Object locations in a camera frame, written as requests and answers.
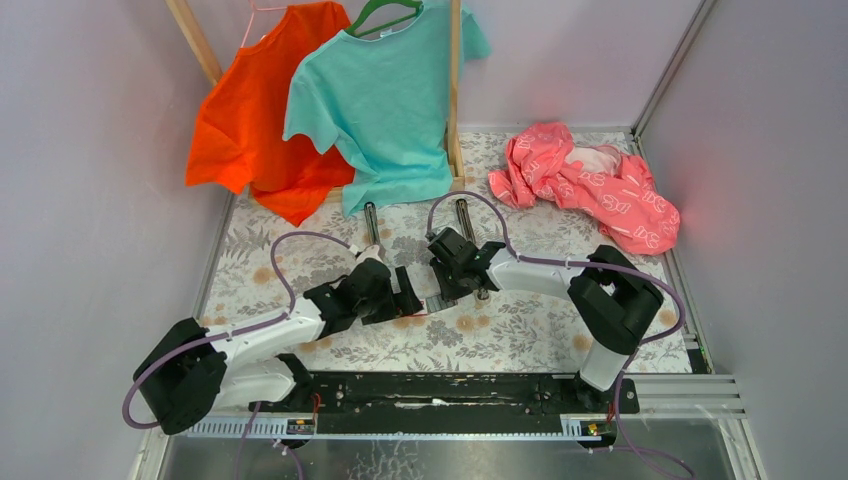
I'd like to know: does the silver staple strip tray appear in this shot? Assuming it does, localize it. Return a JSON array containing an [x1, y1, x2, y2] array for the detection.
[[424, 294, 457, 314]]

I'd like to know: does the beige and black stapler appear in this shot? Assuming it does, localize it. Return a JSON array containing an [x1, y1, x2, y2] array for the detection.
[[364, 202, 382, 246]]

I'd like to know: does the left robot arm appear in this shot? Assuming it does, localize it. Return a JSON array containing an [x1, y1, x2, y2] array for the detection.
[[131, 258, 424, 435]]

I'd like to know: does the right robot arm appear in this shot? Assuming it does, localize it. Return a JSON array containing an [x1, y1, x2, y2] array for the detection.
[[428, 228, 664, 412]]

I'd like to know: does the floral table mat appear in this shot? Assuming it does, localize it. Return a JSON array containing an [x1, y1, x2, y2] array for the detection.
[[188, 131, 694, 374]]

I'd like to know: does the pink patterned cloth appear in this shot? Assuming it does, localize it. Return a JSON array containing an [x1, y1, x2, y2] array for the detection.
[[488, 122, 681, 256]]

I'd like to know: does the teal t-shirt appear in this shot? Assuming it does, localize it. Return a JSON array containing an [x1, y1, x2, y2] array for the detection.
[[283, 1, 453, 216]]

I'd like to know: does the orange t-shirt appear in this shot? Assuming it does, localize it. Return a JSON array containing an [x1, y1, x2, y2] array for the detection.
[[185, 1, 354, 226]]

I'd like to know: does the green clothes hanger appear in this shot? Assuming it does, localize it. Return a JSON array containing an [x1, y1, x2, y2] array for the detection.
[[345, 0, 424, 38]]

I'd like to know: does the pink clothes hanger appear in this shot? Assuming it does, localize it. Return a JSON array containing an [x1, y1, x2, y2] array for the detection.
[[240, 0, 287, 48]]

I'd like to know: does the wooden clothes rack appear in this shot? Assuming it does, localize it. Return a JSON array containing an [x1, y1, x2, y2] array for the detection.
[[164, 0, 466, 192]]

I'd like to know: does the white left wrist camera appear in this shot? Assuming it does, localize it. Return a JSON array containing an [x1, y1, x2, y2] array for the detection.
[[356, 244, 385, 265]]

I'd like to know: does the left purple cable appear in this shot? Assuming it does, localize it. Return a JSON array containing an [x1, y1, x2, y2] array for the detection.
[[122, 230, 362, 480]]

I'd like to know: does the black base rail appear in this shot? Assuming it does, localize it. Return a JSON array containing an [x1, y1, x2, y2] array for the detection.
[[260, 372, 640, 436]]

